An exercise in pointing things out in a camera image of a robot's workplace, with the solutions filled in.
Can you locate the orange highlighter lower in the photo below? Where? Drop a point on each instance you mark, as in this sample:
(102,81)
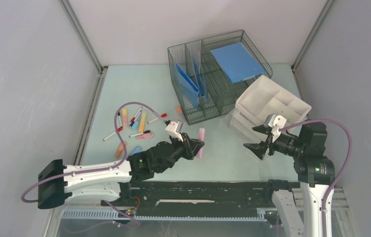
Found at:
(120,149)

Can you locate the orange highlighter with yellow cap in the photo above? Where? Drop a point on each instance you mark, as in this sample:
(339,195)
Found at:
(124,117)

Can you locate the red cap marker right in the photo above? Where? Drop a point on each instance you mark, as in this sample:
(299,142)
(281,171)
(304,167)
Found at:
(156,119)

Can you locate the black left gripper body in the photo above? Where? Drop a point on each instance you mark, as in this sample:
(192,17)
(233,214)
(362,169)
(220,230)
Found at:
(177,152)

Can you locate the red cap marker lower left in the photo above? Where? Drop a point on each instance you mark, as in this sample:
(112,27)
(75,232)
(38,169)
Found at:
(113,133)

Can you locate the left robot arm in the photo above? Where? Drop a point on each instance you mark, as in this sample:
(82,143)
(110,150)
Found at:
(59,183)

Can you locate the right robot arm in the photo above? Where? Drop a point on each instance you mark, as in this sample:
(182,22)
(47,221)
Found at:
(315,173)

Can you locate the light blue highlighter lower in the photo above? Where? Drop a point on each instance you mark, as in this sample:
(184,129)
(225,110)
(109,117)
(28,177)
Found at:
(135,150)

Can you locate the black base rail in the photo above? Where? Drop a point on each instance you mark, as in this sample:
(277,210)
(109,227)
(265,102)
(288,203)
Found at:
(235,200)

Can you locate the pink highlighter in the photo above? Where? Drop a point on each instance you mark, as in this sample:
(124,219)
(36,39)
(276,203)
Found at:
(201,138)
(145,136)

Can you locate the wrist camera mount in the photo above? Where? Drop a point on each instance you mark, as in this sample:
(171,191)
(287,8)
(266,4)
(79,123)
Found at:
(173,128)
(273,124)

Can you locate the black cap whiteboard marker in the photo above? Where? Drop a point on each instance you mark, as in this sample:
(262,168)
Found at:
(119,119)

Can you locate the black marker near pink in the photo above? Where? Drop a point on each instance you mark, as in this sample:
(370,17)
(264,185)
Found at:
(140,133)

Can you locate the red cap marker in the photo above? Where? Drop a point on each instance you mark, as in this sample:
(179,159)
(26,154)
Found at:
(113,133)
(156,119)

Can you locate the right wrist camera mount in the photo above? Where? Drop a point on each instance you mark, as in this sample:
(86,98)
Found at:
(273,124)

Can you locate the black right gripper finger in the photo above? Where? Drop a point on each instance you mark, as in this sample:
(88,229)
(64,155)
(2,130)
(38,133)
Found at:
(259,149)
(264,129)

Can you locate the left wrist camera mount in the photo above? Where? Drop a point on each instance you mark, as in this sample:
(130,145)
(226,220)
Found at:
(173,128)

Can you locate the blue folder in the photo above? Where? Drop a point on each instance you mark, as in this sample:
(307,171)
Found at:
(188,87)
(237,63)
(201,82)

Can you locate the white plastic drawer organizer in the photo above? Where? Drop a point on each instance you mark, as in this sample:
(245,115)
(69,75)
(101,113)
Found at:
(262,98)

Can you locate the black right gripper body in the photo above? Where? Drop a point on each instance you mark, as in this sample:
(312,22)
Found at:
(286,143)

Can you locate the green wire mesh organizer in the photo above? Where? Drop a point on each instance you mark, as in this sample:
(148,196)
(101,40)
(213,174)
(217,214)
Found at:
(221,94)

